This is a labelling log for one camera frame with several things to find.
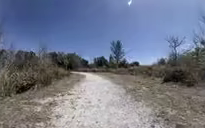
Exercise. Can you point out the tall thin green tree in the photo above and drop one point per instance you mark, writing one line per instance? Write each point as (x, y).
(117, 50)

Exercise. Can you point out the row of dark trees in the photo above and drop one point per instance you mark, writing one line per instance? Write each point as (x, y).
(73, 61)

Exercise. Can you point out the pale gravel path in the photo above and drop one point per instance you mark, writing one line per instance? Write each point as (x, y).
(100, 100)

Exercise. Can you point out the bare leafless tree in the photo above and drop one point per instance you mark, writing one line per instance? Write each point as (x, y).
(174, 46)

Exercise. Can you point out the dry brown grass ground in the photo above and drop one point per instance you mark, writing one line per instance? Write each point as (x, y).
(26, 106)
(176, 100)

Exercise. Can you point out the dry tall grass bushes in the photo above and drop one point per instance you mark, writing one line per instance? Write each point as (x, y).
(20, 75)

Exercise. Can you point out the dry brown bushes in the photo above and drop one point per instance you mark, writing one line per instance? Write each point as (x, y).
(186, 71)

